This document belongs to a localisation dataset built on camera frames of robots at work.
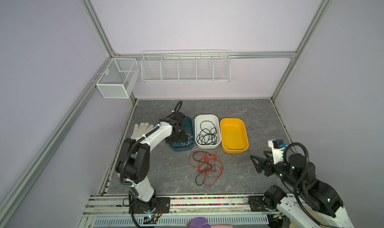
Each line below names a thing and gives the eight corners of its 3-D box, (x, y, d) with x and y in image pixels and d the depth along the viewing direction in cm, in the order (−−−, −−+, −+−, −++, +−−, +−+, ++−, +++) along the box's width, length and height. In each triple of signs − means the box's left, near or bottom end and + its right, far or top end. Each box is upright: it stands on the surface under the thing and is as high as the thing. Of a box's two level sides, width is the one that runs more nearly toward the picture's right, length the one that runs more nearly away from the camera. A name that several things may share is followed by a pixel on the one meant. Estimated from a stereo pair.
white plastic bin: (194, 148, 96) (194, 143, 91) (195, 119, 111) (194, 114, 106) (221, 148, 96) (222, 143, 91) (217, 119, 111) (218, 114, 106)
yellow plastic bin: (221, 154, 93) (223, 149, 88) (218, 124, 109) (219, 118, 103) (248, 154, 93) (251, 149, 88) (241, 123, 108) (243, 118, 103)
